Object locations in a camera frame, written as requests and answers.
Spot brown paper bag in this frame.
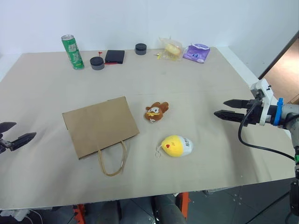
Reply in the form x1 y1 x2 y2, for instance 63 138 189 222
62 96 141 177

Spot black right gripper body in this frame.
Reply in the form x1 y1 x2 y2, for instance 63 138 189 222
242 98 266 127

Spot orange table leg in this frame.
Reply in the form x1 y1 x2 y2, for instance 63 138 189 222
72 203 86 224
179 191 191 224

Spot purple snack packet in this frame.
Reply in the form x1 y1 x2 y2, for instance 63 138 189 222
182 42 211 64

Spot yellow chick plush toy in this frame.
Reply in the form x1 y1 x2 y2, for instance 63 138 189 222
154 134 194 159

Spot black flat box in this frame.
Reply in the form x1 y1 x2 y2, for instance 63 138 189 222
104 49 126 65

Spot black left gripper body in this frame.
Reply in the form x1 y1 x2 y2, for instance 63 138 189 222
0 132 13 155

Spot white power strip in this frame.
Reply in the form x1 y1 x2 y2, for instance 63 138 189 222
0 208 30 223

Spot brown bear plush toy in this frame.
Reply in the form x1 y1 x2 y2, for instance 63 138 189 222
145 101 170 124

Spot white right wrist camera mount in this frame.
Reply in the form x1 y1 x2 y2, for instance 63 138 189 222
250 78 275 127

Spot dark rounded shape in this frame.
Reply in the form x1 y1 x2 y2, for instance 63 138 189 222
152 194 188 224

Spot green drink can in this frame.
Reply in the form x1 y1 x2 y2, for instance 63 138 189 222
61 34 85 70

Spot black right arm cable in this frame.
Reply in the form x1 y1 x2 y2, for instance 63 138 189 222
238 97 296 161

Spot blue wrist clamp ring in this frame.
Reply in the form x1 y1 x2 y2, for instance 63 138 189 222
274 98 285 128

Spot bread in clear bag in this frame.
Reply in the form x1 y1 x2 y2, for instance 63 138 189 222
154 35 184 62

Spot black round container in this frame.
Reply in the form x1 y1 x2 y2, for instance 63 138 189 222
89 56 105 71
135 42 148 56

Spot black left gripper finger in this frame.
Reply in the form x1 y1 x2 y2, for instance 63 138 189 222
0 121 17 134
10 132 37 152

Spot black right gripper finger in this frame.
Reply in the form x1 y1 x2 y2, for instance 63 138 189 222
214 109 248 123
222 98 251 110

